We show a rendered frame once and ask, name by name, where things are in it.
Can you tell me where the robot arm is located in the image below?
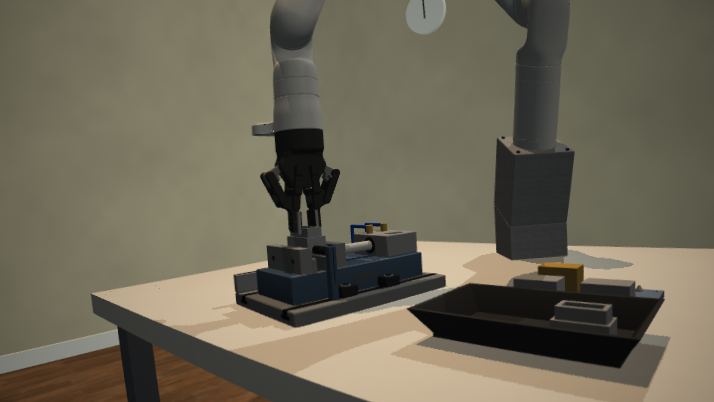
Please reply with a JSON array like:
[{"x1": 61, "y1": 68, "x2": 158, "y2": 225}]
[{"x1": 252, "y1": 0, "x2": 570, "y2": 150}]

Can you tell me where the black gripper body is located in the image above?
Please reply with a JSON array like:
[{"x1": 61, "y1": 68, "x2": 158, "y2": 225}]
[{"x1": 274, "y1": 128, "x2": 326, "y2": 189}]

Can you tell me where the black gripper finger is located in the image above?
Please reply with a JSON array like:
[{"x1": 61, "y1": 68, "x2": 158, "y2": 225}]
[
  {"x1": 260, "y1": 164, "x2": 304, "y2": 236},
  {"x1": 303, "y1": 164, "x2": 340, "y2": 227}
]

